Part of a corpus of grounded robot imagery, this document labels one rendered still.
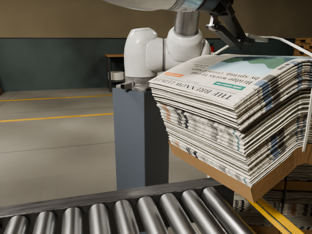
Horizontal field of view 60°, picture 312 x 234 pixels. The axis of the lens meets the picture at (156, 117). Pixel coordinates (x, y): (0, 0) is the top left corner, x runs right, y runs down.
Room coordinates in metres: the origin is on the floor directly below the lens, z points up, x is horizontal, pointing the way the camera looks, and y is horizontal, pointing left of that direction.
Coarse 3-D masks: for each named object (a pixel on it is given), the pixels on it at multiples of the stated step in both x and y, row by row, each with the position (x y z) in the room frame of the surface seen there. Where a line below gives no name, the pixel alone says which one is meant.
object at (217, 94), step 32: (192, 64) 0.68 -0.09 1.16; (224, 64) 0.61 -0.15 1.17; (256, 64) 0.55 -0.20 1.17; (288, 64) 0.50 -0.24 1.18; (160, 96) 0.63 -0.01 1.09; (192, 96) 0.52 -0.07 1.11; (224, 96) 0.45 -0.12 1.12; (256, 96) 0.45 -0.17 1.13; (288, 96) 0.49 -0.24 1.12; (192, 128) 0.57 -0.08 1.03; (224, 128) 0.47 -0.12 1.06; (256, 128) 0.46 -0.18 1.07; (288, 128) 0.51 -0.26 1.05; (224, 160) 0.51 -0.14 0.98; (256, 160) 0.46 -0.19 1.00
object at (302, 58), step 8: (216, 56) 0.70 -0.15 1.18; (224, 56) 0.69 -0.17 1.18; (232, 56) 0.67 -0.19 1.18; (240, 56) 0.66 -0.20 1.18; (248, 56) 0.65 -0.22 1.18; (256, 56) 0.65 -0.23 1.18; (264, 56) 0.64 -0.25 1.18; (272, 56) 0.62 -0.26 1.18; (280, 56) 0.61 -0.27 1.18; (288, 56) 0.60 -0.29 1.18; (296, 56) 0.59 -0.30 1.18; (304, 64) 0.51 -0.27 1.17; (304, 72) 0.51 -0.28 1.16; (304, 80) 0.52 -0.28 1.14; (304, 88) 0.52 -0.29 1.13; (304, 96) 0.52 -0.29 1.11; (304, 104) 0.53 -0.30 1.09; (304, 112) 0.52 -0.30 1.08; (304, 120) 0.54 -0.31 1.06; (304, 128) 0.53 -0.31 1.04; (304, 136) 0.54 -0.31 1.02
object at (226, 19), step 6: (222, 0) 0.56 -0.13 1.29; (228, 0) 0.57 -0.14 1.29; (228, 6) 0.57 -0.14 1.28; (228, 12) 0.57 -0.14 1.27; (234, 12) 0.58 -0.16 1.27; (222, 18) 0.60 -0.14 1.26; (228, 18) 0.59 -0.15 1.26; (234, 18) 0.59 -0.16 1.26; (228, 24) 0.60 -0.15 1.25; (234, 24) 0.59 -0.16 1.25; (234, 30) 0.60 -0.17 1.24; (240, 30) 0.60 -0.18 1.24; (234, 36) 0.62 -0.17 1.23; (240, 36) 0.60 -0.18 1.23; (246, 36) 0.61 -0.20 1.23
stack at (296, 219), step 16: (208, 176) 1.37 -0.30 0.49; (288, 176) 1.03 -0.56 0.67; (304, 176) 1.02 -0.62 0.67; (272, 192) 1.03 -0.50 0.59; (288, 192) 1.02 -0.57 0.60; (304, 192) 1.02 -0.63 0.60; (240, 208) 1.04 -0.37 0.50; (288, 208) 1.02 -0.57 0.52; (304, 208) 1.01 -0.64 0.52; (256, 224) 1.04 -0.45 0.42; (272, 224) 1.03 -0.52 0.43; (304, 224) 1.02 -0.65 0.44
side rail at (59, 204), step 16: (112, 192) 0.69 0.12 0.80; (128, 192) 0.69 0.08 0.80; (144, 192) 0.69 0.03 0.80; (160, 192) 0.69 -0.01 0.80; (176, 192) 0.69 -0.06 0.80; (224, 192) 0.73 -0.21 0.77; (0, 208) 0.61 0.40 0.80; (16, 208) 0.61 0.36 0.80; (32, 208) 0.61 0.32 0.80; (48, 208) 0.61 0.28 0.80; (64, 208) 0.61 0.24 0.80; (80, 208) 0.62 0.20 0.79; (112, 208) 0.64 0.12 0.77; (160, 208) 0.68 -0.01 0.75; (208, 208) 0.72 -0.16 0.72; (0, 224) 0.57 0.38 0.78; (32, 224) 0.59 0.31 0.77; (112, 224) 0.64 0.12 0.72
